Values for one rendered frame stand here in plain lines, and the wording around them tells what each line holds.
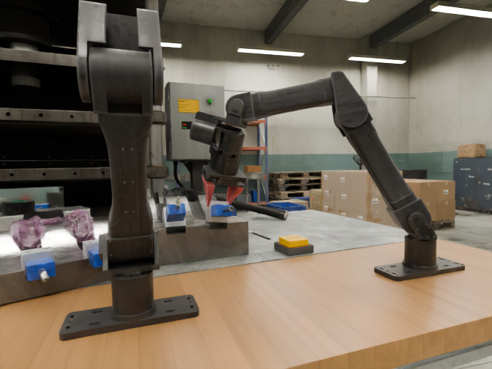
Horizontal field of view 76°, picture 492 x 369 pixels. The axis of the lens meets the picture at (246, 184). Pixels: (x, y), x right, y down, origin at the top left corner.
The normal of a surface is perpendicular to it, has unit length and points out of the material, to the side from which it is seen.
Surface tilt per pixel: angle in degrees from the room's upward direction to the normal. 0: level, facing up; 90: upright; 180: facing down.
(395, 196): 80
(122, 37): 89
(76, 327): 0
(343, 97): 90
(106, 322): 0
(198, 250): 90
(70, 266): 90
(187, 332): 0
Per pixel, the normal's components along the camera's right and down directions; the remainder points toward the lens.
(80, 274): 0.63, 0.04
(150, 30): 0.29, -0.40
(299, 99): -0.18, 0.11
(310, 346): -0.02, -1.00
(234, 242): 0.37, 0.05
